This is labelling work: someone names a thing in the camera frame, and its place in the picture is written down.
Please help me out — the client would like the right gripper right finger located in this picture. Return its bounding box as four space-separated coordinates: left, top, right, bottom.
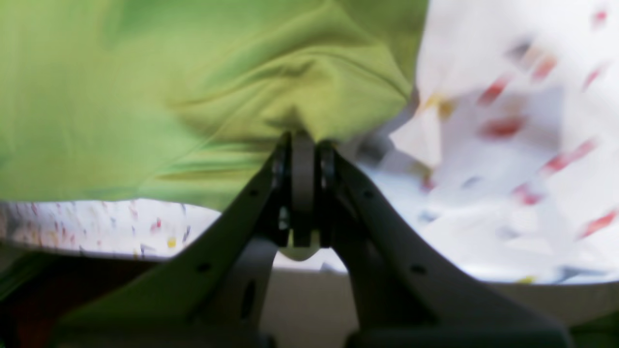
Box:
317 142 571 348

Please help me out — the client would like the terrazzo patterned tablecloth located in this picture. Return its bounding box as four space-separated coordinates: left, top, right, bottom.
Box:
338 0 618 283

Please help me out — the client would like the green t-shirt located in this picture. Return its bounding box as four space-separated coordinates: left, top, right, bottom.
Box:
0 0 427 257

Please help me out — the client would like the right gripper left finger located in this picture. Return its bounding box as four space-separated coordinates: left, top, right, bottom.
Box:
53 134 292 348

